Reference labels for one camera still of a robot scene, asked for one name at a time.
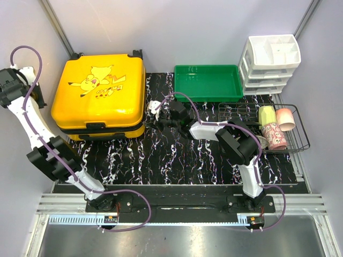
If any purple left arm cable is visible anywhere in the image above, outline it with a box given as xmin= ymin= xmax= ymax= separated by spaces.
xmin=10 ymin=45 xmax=152 ymax=232

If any white drawer organizer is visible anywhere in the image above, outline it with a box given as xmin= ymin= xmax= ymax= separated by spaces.
xmin=238 ymin=34 xmax=301 ymax=95

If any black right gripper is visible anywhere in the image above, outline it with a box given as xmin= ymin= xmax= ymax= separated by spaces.
xmin=145 ymin=109 xmax=181 ymax=133

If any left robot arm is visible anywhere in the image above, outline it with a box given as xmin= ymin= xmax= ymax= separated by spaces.
xmin=1 ymin=68 xmax=116 ymax=212

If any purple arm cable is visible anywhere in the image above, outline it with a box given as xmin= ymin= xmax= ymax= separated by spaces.
xmin=154 ymin=92 xmax=287 ymax=232
xmin=10 ymin=45 xmax=152 ymax=232

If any pale green faceted cup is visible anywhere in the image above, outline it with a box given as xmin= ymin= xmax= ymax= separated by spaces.
xmin=258 ymin=105 xmax=277 ymax=126

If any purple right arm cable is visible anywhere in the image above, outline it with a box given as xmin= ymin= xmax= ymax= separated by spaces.
xmin=154 ymin=92 xmax=287 ymax=232

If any green plastic tray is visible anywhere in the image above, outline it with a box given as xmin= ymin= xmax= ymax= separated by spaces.
xmin=174 ymin=65 xmax=243 ymax=103

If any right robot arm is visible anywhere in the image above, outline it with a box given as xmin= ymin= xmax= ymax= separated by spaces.
xmin=150 ymin=101 xmax=265 ymax=213

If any speckled grey plate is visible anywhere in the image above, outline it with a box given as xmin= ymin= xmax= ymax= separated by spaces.
xmin=256 ymin=135 xmax=269 ymax=150

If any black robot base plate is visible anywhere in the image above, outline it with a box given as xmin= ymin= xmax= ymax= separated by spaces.
xmin=86 ymin=185 xmax=275 ymax=224

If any pink marbled cup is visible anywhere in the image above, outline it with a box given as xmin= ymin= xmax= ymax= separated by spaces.
xmin=275 ymin=108 xmax=296 ymax=132

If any pink skull pattern cup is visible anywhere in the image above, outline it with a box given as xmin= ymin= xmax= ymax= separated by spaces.
xmin=261 ymin=123 xmax=287 ymax=150

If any black wire dish rack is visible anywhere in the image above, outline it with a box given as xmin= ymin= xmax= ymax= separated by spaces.
xmin=218 ymin=103 xmax=311 ymax=154

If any yellow Pikachu suitcase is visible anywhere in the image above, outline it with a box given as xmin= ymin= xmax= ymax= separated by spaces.
xmin=51 ymin=49 xmax=146 ymax=141

